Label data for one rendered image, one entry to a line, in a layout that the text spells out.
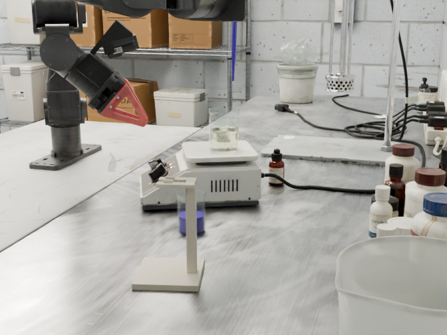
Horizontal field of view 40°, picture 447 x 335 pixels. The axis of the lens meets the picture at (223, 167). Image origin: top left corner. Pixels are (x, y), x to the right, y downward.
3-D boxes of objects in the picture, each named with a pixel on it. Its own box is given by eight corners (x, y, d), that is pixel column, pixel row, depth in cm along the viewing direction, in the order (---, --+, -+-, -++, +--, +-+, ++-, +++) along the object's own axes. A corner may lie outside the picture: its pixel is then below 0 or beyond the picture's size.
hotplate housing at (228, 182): (140, 213, 100) (139, 165, 98) (140, 189, 113) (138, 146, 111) (274, 206, 103) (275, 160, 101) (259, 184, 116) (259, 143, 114)
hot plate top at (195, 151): (186, 163, 100) (186, 157, 99) (181, 146, 111) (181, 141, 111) (259, 160, 101) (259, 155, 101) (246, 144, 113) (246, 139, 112)
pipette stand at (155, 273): (132, 290, 73) (127, 187, 70) (144, 262, 81) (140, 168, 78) (198, 292, 73) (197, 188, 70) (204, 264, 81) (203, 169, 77)
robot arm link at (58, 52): (91, 70, 95) (86, -9, 94) (32, 71, 93) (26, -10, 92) (88, 71, 107) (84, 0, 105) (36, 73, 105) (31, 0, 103)
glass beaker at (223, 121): (223, 147, 108) (223, 102, 106) (246, 152, 105) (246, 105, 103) (198, 153, 104) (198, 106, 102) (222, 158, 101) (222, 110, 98)
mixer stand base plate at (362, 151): (259, 156, 136) (259, 151, 136) (277, 137, 154) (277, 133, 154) (399, 166, 128) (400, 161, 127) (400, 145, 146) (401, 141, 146)
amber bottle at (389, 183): (408, 216, 98) (412, 165, 96) (394, 221, 96) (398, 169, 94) (390, 210, 101) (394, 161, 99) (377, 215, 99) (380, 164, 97)
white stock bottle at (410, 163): (388, 195, 109) (392, 140, 106) (420, 201, 106) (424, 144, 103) (378, 204, 104) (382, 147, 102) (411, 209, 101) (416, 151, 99)
